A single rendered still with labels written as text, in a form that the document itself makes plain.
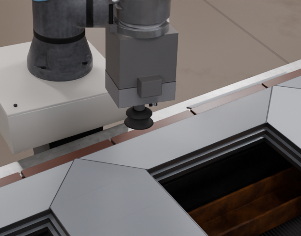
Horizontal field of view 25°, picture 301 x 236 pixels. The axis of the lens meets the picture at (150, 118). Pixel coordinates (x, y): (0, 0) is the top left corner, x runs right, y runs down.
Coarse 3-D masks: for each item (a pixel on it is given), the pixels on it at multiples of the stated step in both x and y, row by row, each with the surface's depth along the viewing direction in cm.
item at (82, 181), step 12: (84, 168) 117; (96, 168) 117; (108, 168) 117; (120, 168) 117; (132, 168) 117; (72, 180) 115; (84, 180) 115; (96, 180) 115; (108, 180) 115; (60, 192) 112; (72, 192) 112; (84, 192) 112
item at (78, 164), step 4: (76, 160) 119; (80, 160) 119; (84, 160) 119; (88, 160) 119; (72, 164) 118; (76, 164) 118; (80, 164) 118; (84, 164) 118; (88, 164) 118; (72, 168) 117; (76, 168) 117; (80, 168) 117; (68, 172) 117
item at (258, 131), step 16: (256, 128) 128; (272, 128) 127; (224, 144) 125; (240, 144) 126; (256, 144) 128; (272, 144) 126; (288, 144) 125; (176, 160) 120; (192, 160) 121; (208, 160) 122; (288, 160) 124; (160, 176) 119; (176, 176) 120; (16, 224) 107; (32, 224) 108; (48, 224) 110
